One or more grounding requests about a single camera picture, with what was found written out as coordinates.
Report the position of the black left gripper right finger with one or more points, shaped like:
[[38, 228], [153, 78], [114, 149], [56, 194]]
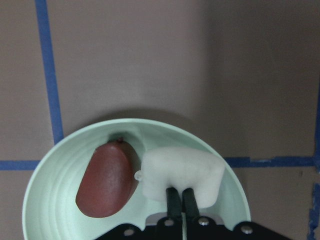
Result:
[[189, 204]]

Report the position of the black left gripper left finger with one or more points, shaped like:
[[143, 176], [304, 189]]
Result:
[[174, 204]]

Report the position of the white bun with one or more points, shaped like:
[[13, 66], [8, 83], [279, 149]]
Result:
[[181, 168]]

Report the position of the brown bun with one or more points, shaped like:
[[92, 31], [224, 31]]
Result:
[[109, 180]]

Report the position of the light green bowl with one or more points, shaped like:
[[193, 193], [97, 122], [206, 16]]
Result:
[[49, 208]]

